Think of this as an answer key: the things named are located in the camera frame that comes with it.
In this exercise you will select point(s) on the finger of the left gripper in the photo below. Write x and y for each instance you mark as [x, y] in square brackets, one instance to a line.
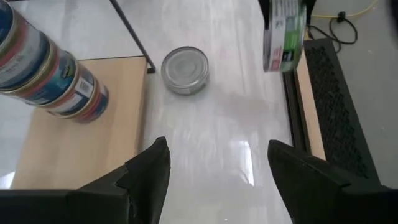
[264, 7]
[311, 9]

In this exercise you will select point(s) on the black aluminium table frame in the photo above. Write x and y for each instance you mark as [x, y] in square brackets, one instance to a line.
[292, 118]

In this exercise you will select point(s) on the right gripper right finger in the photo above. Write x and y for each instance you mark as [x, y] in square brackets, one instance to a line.
[311, 193]

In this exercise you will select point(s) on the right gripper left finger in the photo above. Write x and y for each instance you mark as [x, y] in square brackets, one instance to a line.
[143, 186]

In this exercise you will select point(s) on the black perforated bar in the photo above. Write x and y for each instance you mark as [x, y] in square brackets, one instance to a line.
[339, 118]

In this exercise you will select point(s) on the wooden shelf black metal frame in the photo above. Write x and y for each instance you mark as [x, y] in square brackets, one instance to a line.
[77, 149]

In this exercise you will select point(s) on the green label silver tuna can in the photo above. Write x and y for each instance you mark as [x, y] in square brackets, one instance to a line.
[185, 70]
[284, 37]

